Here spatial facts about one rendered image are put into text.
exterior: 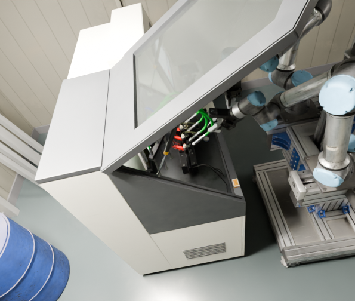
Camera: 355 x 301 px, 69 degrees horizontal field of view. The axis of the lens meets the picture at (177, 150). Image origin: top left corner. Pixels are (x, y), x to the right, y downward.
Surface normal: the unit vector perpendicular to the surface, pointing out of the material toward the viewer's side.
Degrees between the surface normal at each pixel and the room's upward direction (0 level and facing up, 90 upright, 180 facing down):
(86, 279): 0
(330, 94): 82
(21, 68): 90
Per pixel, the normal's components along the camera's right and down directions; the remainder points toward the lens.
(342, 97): -0.69, 0.55
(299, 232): -0.18, -0.62
